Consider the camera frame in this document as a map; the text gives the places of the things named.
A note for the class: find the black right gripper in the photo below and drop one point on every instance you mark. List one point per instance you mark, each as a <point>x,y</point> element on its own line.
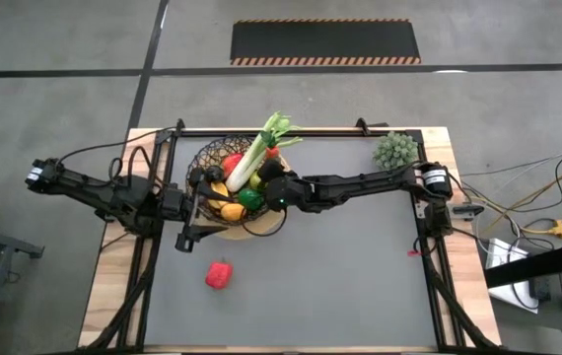
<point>288,194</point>

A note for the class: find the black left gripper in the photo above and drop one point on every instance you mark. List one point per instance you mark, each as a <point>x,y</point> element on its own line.
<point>187,207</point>

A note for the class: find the orange papaya half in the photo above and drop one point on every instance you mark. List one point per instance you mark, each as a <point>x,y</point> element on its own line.
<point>219,192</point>

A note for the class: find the bright green lime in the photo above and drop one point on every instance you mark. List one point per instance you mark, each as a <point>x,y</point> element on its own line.
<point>250,199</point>

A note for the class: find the orange carrot with green leaves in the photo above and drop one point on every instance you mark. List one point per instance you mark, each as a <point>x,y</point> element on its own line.
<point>272,152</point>

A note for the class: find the leek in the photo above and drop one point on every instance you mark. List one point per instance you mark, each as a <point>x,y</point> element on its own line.
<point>249,163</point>

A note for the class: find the red and yellow mango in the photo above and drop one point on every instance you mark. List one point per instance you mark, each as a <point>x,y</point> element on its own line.
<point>231,165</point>

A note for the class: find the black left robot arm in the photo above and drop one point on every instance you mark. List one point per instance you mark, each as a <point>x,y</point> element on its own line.
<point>89,190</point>

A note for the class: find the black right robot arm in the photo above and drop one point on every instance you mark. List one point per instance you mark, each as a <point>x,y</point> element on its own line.
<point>360,185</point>

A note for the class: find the round wooden board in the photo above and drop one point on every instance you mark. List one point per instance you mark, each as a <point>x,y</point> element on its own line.
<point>261,228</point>

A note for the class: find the red bell pepper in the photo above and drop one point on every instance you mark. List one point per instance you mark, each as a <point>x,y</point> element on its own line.
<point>219,275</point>

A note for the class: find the green broccoli cluster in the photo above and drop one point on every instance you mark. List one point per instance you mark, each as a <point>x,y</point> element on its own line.
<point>394,150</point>

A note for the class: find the black hazard-striped floor mat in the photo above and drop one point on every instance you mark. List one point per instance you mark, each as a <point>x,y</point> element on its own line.
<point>325,39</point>

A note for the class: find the yellow power splitter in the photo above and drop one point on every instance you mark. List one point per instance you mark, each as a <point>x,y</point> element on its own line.
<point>558,229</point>

